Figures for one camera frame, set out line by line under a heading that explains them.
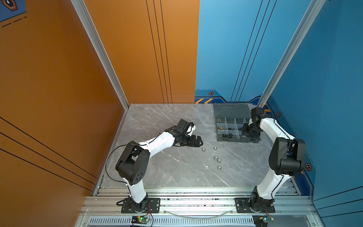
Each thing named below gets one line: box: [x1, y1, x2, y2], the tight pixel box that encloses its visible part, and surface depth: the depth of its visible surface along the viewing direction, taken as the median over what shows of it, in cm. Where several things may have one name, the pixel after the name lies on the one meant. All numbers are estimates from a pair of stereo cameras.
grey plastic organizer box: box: [213, 103, 261, 144], surface depth 106 cm
